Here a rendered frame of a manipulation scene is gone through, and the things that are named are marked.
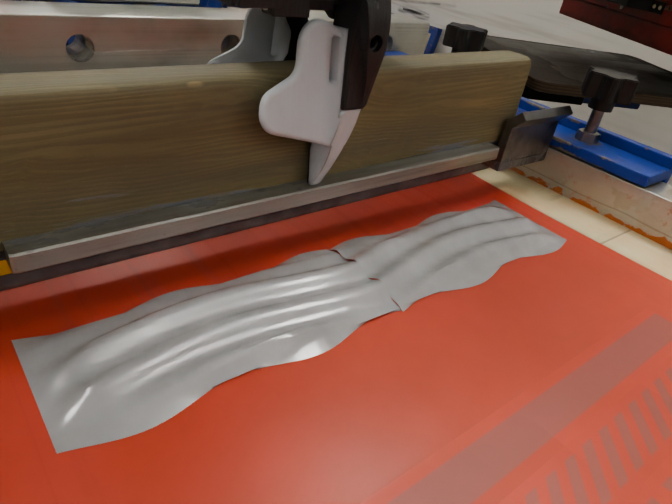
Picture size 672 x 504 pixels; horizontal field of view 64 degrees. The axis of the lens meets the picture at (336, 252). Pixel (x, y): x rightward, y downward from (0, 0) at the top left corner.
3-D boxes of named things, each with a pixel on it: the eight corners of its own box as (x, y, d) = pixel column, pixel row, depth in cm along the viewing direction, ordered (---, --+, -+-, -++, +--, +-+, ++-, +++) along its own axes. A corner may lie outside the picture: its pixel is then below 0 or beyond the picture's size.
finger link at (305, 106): (243, 195, 30) (238, 14, 26) (326, 179, 33) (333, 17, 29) (273, 212, 28) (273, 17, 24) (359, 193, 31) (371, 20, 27)
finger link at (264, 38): (186, 139, 34) (200, -14, 28) (266, 130, 37) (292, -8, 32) (209, 166, 32) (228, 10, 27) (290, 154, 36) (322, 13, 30)
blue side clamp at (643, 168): (642, 230, 48) (681, 158, 44) (616, 242, 45) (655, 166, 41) (410, 115, 66) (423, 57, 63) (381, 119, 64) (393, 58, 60)
